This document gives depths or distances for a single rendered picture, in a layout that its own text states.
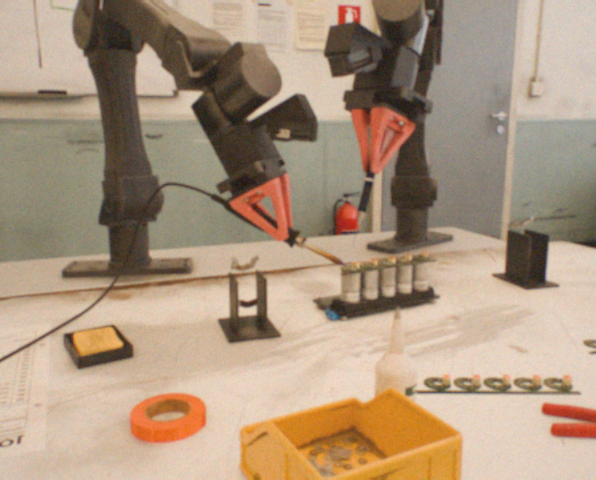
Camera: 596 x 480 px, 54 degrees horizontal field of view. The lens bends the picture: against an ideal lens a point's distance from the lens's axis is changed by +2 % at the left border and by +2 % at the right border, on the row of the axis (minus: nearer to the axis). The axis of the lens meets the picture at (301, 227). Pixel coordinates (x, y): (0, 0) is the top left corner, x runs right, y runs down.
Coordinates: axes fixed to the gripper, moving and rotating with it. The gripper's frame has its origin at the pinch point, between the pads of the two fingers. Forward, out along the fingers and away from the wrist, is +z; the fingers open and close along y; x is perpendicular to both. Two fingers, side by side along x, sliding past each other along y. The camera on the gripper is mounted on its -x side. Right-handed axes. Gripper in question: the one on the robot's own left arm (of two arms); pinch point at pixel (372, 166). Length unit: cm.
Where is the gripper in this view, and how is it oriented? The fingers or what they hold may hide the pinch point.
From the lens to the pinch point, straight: 74.7
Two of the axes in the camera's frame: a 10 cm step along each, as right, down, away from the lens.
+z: -2.2, 9.7, -0.4
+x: 7.1, 1.9, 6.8
